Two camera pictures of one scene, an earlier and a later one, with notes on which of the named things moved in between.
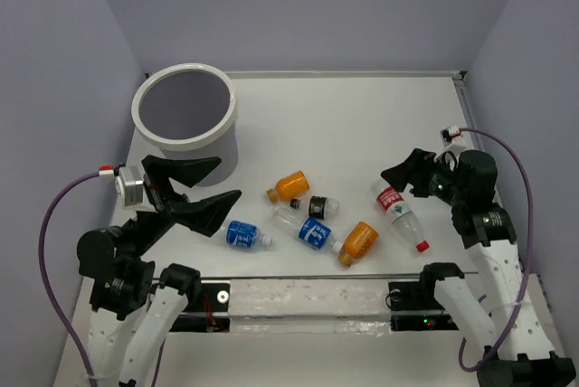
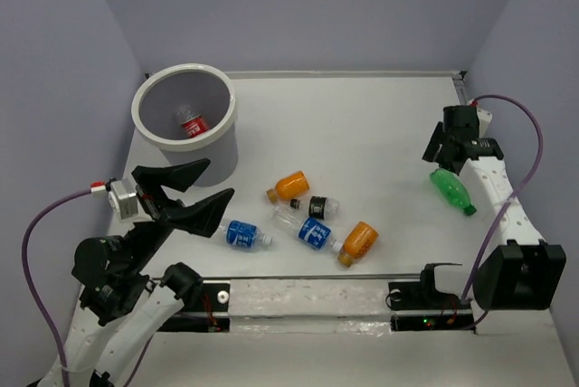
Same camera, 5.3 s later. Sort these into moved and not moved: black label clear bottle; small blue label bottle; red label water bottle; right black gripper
Moved: right black gripper; red label water bottle
Not moved: small blue label bottle; black label clear bottle
